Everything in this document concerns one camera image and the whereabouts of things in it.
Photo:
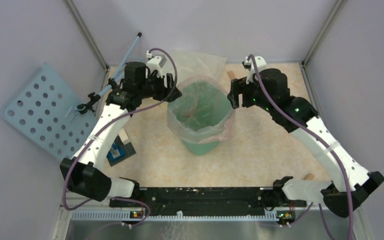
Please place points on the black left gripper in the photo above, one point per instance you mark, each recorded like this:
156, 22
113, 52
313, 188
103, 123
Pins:
164, 91

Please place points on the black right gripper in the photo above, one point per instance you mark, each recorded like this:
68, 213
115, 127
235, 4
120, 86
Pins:
239, 86

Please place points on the pink translucent trash bag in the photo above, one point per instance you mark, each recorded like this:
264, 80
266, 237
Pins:
200, 109

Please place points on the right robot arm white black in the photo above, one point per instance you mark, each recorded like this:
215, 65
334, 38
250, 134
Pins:
345, 172

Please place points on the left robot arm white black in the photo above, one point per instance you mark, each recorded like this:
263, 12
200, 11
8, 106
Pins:
83, 172

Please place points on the green plastic trash bin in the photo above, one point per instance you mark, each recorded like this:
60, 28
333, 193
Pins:
202, 126

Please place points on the wooden rectangular block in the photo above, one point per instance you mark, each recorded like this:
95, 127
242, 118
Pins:
231, 75

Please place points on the pale wooden block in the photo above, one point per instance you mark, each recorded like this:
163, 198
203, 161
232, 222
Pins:
124, 137

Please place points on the light blue tripod stand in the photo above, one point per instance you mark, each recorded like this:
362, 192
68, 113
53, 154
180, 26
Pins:
112, 82

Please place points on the wooden cylinder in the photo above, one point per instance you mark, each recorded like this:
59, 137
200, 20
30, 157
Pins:
309, 177

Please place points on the light blue perforated board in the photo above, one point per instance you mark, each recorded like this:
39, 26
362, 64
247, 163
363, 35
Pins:
45, 111

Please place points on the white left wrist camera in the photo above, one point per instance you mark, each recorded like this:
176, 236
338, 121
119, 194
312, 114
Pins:
155, 61

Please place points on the white toothed cable rail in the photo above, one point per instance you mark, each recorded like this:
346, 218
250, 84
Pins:
126, 216

